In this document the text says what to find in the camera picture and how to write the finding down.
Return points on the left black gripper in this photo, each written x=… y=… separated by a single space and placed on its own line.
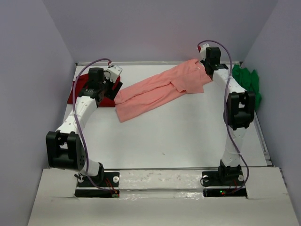
x=111 y=93

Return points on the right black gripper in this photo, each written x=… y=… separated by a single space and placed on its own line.
x=204 y=62

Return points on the pink polo shirt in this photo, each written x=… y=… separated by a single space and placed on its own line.
x=186 y=78

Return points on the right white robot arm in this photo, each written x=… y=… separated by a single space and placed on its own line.
x=239 y=105

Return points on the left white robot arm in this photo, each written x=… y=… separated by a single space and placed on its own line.
x=66 y=147

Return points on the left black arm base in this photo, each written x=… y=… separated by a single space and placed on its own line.
x=106 y=185

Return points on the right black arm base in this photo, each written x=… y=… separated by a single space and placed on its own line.
x=226 y=181

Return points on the folded red t-shirt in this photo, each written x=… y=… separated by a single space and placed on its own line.
x=106 y=102

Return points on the crumpled green t-shirt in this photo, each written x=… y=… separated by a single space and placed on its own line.
x=249 y=81

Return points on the white foam block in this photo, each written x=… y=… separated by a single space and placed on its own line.
x=160 y=179

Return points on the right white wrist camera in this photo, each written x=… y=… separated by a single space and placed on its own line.
x=202 y=50

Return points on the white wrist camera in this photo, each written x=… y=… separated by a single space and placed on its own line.
x=114 y=71
x=202 y=50

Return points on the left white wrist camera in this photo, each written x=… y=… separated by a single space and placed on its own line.
x=114 y=71

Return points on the aluminium rear table rail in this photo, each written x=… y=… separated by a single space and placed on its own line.
x=104 y=63

